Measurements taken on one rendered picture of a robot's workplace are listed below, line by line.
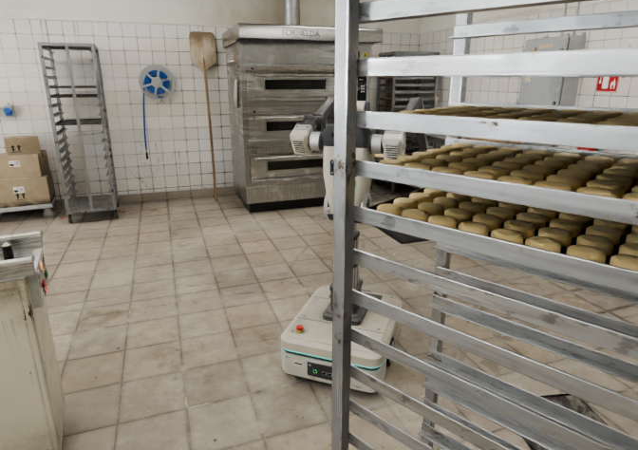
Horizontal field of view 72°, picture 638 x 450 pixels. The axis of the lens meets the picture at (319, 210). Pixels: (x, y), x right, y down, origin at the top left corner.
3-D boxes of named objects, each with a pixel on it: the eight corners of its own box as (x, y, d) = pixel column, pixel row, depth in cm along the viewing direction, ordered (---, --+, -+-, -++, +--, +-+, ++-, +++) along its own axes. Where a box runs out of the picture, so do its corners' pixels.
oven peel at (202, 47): (203, 201, 553) (188, 30, 519) (203, 201, 557) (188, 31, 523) (227, 199, 562) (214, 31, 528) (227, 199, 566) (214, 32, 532)
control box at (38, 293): (31, 309, 156) (25, 272, 152) (39, 282, 177) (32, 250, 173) (44, 307, 158) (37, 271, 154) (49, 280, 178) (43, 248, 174)
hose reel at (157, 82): (180, 156, 559) (173, 65, 527) (181, 158, 543) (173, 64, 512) (146, 158, 545) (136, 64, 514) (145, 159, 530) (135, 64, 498)
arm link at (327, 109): (326, 91, 261) (342, 94, 259) (325, 113, 268) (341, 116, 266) (302, 116, 225) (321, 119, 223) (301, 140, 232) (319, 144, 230)
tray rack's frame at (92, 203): (73, 206, 520) (46, 46, 469) (120, 201, 539) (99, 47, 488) (66, 221, 464) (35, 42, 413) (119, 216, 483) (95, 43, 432)
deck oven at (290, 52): (248, 220, 482) (238, 22, 425) (231, 194, 591) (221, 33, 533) (376, 207, 532) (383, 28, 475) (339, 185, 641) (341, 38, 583)
